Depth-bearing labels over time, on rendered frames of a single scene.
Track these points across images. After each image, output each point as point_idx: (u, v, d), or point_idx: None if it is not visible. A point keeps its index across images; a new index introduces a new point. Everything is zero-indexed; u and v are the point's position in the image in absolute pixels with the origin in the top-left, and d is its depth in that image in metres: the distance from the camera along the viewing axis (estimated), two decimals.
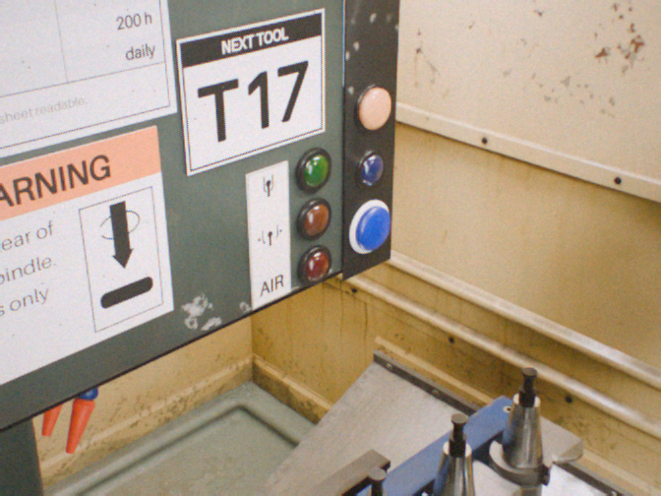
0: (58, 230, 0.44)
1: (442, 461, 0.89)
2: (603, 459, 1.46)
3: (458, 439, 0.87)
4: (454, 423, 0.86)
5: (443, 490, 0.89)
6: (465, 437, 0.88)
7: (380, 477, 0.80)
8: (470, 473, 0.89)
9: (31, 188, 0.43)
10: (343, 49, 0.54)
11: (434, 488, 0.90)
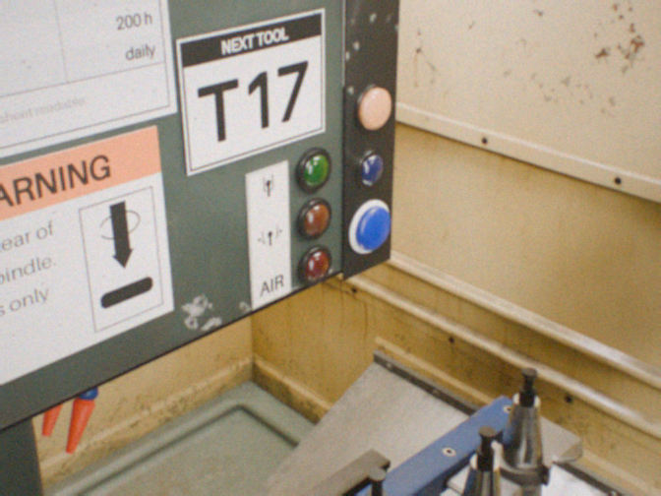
0: (58, 230, 0.44)
1: (469, 475, 0.86)
2: (603, 459, 1.46)
3: (487, 453, 0.85)
4: (483, 436, 0.84)
5: None
6: (494, 451, 0.86)
7: (380, 477, 0.80)
8: (499, 488, 0.86)
9: (31, 188, 0.43)
10: (343, 49, 0.54)
11: None
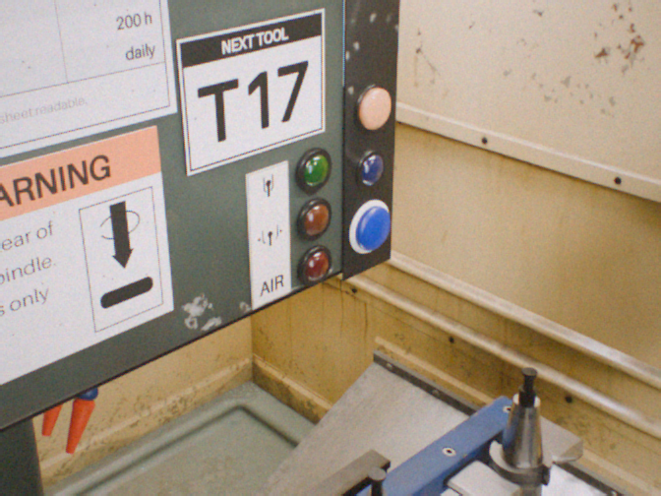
0: (58, 230, 0.44)
1: None
2: (603, 459, 1.46)
3: None
4: None
5: None
6: None
7: (380, 477, 0.80)
8: None
9: (31, 188, 0.43)
10: (343, 49, 0.54)
11: None
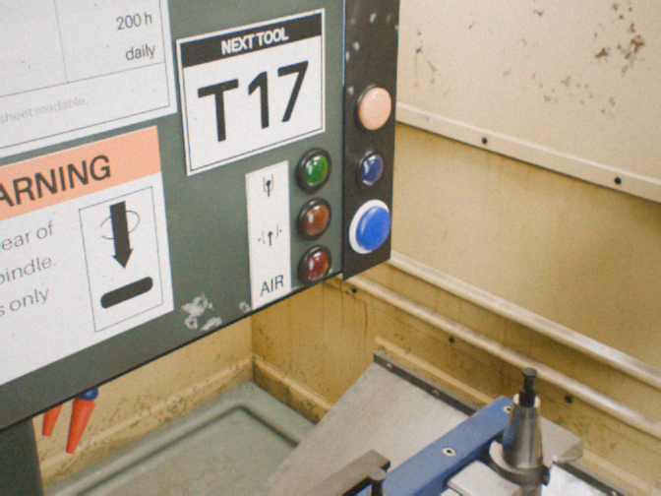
0: (58, 230, 0.44)
1: None
2: (603, 459, 1.46)
3: None
4: None
5: None
6: None
7: (380, 477, 0.80)
8: None
9: (31, 188, 0.43)
10: (343, 49, 0.54)
11: None
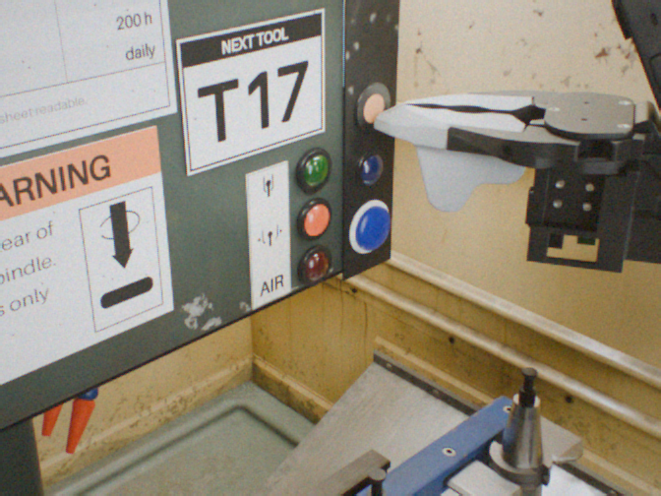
0: (58, 230, 0.44)
1: None
2: (603, 459, 1.46)
3: None
4: None
5: None
6: None
7: (380, 477, 0.80)
8: None
9: (31, 188, 0.43)
10: (343, 49, 0.54)
11: None
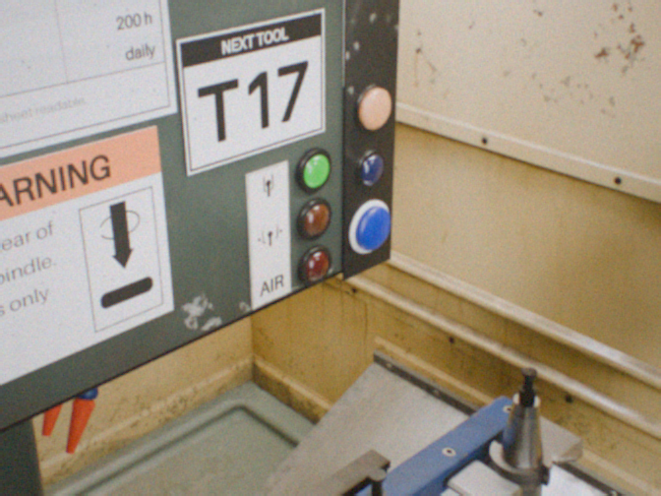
0: (58, 230, 0.44)
1: None
2: (603, 459, 1.46)
3: None
4: None
5: None
6: None
7: (380, 477, 0.80)
8: None
9: (31, 188, 0.43)
10: (343, 49, 0.54)
11: None
